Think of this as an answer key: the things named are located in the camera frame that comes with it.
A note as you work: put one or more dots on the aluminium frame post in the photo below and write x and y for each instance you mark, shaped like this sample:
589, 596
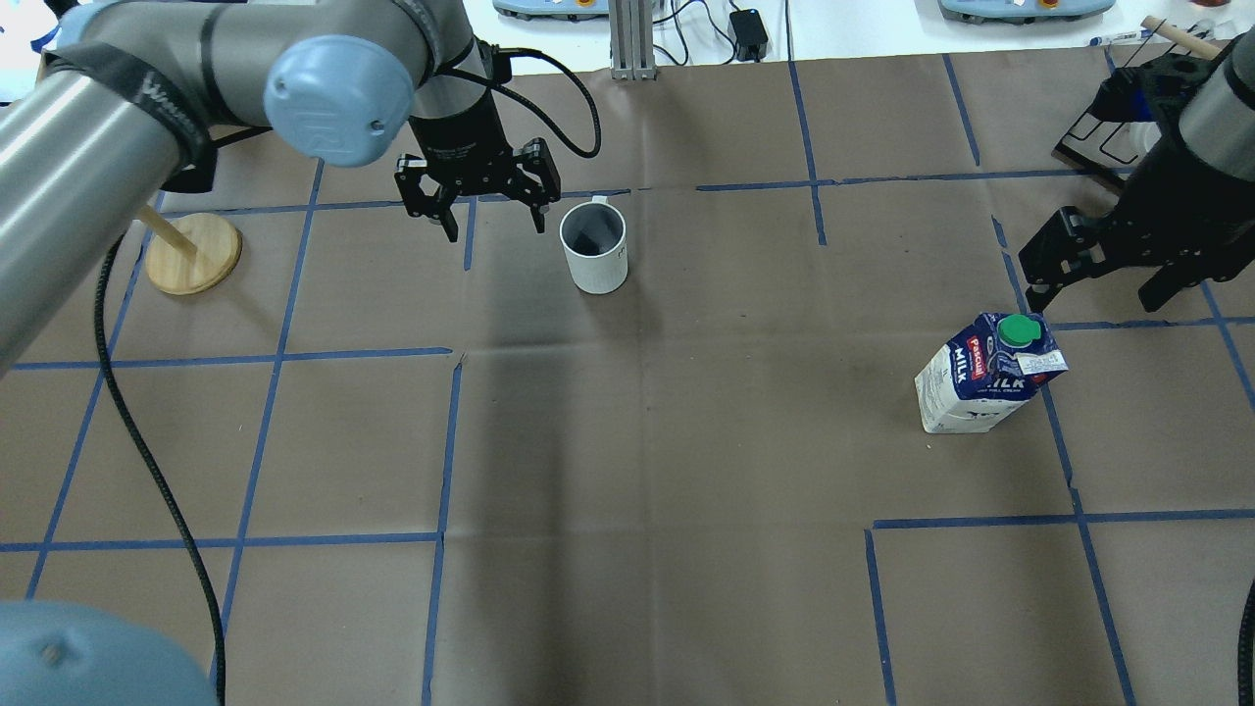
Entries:
631, 36

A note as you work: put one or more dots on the blue white milk carton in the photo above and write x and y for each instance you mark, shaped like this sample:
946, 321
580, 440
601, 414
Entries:
986, 372

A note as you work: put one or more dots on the white mug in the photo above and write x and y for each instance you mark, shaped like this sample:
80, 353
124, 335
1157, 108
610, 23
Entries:
594, 237

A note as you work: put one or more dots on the black power adapter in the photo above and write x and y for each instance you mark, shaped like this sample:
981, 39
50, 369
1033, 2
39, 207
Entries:
751, 40

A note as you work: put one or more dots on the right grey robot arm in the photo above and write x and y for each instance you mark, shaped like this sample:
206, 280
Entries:
1218, 123

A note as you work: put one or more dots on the wooden mug tree stand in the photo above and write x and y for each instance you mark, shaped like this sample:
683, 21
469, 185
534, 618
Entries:
191, 254

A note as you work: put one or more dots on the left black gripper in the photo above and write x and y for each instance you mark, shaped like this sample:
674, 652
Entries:
459, 135

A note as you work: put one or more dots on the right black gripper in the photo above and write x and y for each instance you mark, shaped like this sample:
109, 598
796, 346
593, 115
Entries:
1167, 211

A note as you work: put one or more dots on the blue teach pendant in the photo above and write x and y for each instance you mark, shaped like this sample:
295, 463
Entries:
571, 10
1021, 12

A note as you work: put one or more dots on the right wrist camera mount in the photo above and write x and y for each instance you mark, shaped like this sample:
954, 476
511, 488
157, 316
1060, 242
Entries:
1155, 92

